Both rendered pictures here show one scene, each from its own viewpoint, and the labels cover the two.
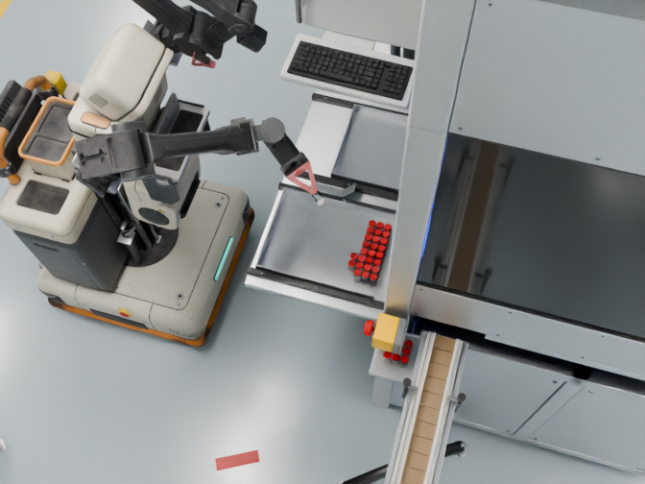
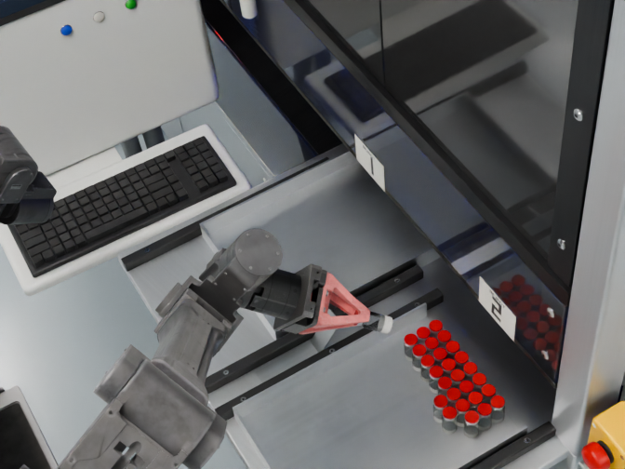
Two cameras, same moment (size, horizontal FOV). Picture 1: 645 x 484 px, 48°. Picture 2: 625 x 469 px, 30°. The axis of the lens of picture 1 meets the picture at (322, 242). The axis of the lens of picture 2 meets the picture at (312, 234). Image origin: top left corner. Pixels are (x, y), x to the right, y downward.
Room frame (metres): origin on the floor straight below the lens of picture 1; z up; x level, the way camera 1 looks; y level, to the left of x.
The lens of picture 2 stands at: (0.34, 0.62, 2.40)
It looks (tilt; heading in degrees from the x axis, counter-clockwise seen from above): 51 degrees down; 316
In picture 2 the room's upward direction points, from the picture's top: 8 degrees counter-clockwise
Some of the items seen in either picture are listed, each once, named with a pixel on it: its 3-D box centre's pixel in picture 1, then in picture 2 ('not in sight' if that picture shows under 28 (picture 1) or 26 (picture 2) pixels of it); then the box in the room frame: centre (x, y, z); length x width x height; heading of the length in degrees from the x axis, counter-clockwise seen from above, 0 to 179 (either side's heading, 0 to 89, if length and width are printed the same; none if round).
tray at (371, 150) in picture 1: (396, 154); (327, 235); (1.19, -0.24, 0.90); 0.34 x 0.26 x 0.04; 70
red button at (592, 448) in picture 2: (370, 328); (599, 455); (0.61, -0.11, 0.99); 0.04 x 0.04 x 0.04; 70
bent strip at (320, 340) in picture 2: (332, 186); (297, 347); (1.08, -0.04, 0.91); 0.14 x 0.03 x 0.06; 71
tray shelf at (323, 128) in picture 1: (359, 200); (345, 336); (1.05, -0.12, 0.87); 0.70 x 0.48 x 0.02; 160
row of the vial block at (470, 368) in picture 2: (380, 254); (465, 370); (0.86, -0.16, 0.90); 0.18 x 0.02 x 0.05; 160
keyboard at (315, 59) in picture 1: (349, 68); (121, 201); (1.59, -0.13, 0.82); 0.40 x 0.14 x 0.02; 68
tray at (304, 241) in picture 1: (326, 242); (378, 422); (0.91, -0.01, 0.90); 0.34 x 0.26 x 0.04; 70
